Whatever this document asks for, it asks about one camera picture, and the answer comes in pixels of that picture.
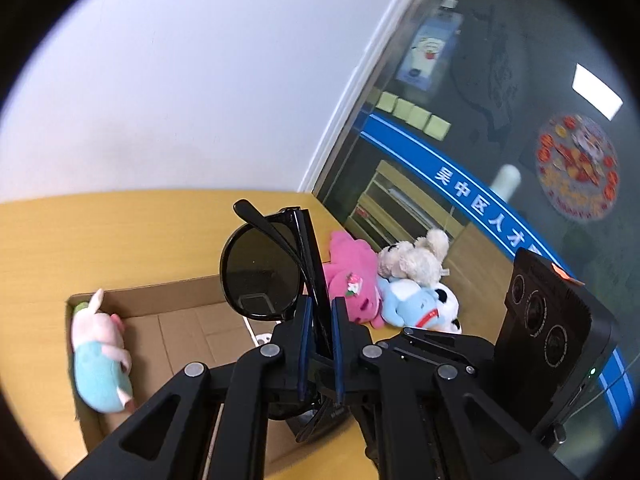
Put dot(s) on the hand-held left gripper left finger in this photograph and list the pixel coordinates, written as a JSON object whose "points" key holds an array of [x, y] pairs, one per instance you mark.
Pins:
{"points": [[305, 345]]}

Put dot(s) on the beige plush toy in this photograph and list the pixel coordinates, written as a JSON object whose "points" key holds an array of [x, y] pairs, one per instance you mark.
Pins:
{"points": [[415, 260]]}

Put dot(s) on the light blue plush toy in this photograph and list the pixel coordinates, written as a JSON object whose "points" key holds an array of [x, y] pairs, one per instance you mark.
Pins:
{"points": [[410, 305]]}

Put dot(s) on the wooden shelf behind glass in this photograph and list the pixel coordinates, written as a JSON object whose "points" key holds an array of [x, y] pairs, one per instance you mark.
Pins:
{"points": [[395, 200]]}

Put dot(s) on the black sunglasses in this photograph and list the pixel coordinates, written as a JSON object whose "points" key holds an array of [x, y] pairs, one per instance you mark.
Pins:
{"points": [[255, 270]]}

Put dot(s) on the blue cartoon window poster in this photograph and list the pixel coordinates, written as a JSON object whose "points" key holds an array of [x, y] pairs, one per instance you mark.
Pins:
{"points": [[430, 50]]}

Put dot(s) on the yellow sticky note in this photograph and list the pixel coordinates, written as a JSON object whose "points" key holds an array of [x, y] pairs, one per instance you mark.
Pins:
{"points": [[386, 101], [403, 107], [419, 115], [436, 127]]}

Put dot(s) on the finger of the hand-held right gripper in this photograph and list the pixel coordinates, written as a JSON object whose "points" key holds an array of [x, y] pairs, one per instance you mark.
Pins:
{"points": [[450, 347]]}

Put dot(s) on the round red window sticker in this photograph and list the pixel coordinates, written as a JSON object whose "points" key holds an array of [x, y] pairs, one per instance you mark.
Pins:
{"points": [[575, 165]]}

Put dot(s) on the white spotted dog plush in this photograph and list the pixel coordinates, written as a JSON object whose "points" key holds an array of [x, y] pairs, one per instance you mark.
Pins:
{"points": [[450, 307]]}

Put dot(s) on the pink pig plush toy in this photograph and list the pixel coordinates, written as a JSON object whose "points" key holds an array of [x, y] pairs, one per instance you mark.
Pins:
{"points": [[97, 360]]}

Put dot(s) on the brown cardboard box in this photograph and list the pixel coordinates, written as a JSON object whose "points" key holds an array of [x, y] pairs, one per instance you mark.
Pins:
{"points": [[190, 320]]}

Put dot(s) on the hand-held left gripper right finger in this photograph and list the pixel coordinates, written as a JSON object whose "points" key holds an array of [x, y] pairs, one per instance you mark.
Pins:
{"points": [[337, 345]]}

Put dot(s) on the blue window banner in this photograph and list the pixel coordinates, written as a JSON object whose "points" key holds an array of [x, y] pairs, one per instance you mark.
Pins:
{"points": [[430, 160]]}

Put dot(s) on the wooden desktop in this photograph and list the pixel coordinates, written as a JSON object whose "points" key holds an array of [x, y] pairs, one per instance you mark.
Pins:
{"points": [[100, 240]]}

